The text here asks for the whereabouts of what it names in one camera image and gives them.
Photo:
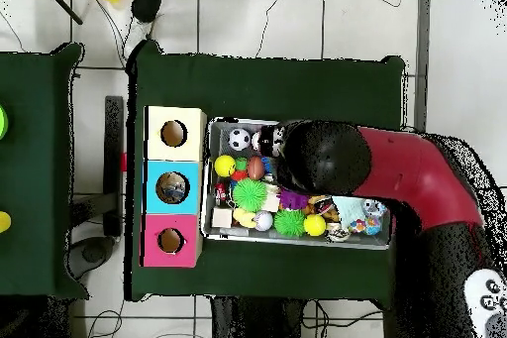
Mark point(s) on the small crushed plastic bottle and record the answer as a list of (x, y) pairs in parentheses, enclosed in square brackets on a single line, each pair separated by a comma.
[(171, 191)]

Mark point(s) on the crushed bottle with colourful label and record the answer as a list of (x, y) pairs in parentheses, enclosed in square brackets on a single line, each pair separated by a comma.
[(374, 208)]

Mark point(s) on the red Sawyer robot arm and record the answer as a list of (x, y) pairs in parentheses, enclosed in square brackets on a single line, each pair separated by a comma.
[(404, 171)]

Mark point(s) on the shallow mesh bin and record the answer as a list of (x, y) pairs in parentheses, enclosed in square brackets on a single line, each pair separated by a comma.
[(220, 135)]

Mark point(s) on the wooden box with three holes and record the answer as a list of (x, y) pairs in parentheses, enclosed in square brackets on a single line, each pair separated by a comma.
[(152, 179)]

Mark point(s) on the brown toy football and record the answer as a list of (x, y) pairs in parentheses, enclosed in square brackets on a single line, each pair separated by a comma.
[(256, 167)]

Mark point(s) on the green puffer ball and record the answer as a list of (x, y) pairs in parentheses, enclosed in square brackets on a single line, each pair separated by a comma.
[(249, 194)]

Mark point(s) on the yellow ball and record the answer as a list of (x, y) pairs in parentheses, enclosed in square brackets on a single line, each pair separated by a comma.
[(225, 165)]

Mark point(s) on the black and white soccer ball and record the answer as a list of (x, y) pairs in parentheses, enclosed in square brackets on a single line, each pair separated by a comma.
[(239, 139)]

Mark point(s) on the purple spiky ball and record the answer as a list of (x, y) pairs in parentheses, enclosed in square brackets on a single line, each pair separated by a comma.
[(293, 200)]

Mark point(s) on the dark green table cloth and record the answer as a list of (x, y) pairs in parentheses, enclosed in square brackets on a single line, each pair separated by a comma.
[(257, 84), (31, 155)]

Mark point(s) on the mint knitted cloth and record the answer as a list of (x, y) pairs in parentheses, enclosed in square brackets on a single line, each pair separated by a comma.
[(348, 211)]

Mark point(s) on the grey rounded base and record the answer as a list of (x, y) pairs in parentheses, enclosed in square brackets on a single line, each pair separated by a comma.
[(91, 254)]

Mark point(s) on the person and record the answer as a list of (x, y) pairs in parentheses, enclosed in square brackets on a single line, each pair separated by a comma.
[(148, 1)]

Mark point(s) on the black rod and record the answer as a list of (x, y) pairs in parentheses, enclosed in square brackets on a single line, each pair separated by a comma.
[(63, 5)]

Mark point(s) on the green round object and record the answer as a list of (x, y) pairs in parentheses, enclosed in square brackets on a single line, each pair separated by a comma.
[(2, 122)]

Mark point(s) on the yellow round object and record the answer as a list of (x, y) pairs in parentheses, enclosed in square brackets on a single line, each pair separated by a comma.
[(3, 222)]

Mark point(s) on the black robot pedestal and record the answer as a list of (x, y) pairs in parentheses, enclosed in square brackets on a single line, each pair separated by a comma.
[(257, 318)]

